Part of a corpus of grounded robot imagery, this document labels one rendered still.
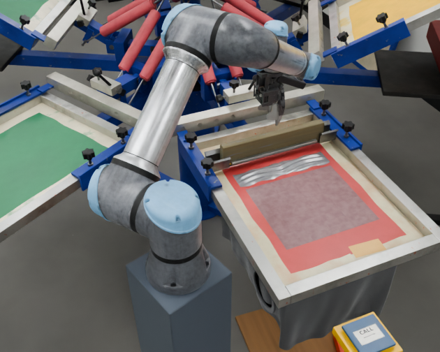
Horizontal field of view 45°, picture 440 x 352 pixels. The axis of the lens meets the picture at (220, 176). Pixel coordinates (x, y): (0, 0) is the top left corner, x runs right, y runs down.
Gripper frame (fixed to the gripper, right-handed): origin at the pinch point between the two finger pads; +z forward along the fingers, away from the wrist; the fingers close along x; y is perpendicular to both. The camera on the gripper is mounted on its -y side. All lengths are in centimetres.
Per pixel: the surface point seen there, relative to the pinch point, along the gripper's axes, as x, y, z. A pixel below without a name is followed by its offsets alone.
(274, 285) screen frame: 56, 28, 13
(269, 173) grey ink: 9.6, 6.0, 16.0
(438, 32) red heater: -35, -102, 2
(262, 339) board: 16, 8, 110
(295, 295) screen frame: 61, 25, 13
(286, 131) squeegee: 1.1, -4.5, 6.4
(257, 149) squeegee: 1.5, 7.2, 10.4
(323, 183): 20.9, -9.0, 16.7
